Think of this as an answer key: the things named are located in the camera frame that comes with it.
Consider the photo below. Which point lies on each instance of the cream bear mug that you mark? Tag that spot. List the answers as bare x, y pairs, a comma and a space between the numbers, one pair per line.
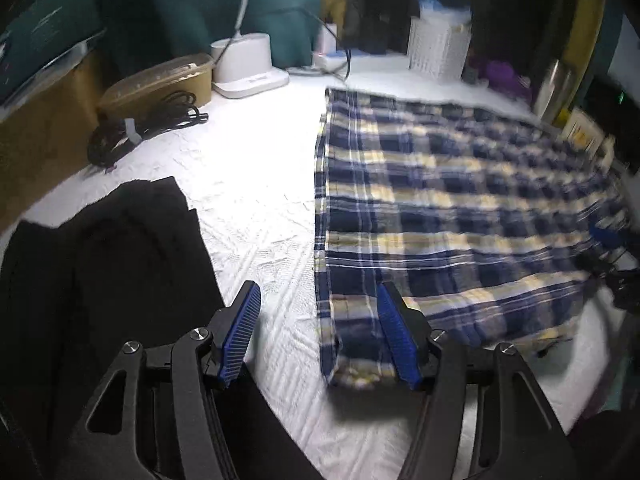
587, 136

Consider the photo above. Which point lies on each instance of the white perforated plastic basket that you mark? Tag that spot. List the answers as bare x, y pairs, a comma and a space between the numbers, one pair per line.
438, 49

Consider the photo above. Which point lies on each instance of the white power strip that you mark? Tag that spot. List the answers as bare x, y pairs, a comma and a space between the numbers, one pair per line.
331, 64

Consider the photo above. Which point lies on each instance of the brown cardboard box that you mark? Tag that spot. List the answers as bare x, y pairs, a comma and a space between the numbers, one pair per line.
45, 141

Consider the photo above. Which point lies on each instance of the black folded garment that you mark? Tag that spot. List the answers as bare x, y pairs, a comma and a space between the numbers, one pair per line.
131, 266

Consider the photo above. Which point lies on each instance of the white desk lamp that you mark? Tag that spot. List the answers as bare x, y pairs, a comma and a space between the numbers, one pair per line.
243, 63

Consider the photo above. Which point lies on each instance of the stainless steel tumbler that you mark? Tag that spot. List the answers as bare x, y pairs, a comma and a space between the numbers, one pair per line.
553, 91

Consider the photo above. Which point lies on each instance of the purple cloth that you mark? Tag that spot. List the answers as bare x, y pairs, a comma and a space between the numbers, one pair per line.
502, 78

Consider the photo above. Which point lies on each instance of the tablet with green screen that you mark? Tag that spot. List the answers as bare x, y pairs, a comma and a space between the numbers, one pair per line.
41, 34

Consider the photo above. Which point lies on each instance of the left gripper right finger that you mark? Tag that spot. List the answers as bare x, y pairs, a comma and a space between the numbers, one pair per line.
517, 435

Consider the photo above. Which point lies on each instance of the white phone charger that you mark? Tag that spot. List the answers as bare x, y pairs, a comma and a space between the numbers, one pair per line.
327, 38

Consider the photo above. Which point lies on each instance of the yellow right curtain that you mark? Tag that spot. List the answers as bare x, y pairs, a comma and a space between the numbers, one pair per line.
583, 36

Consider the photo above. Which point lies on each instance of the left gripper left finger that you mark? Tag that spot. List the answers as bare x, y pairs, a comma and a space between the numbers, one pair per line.
153, 414

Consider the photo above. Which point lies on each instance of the blue yellow plaid pants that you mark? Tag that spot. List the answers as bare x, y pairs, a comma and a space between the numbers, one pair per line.
475, 217

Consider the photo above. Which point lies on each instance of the brown lidded food container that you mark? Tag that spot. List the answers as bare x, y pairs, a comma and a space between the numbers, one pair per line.
136, 95

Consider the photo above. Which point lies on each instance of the teal left curtain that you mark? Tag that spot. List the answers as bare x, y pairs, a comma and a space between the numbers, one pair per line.
144, 33

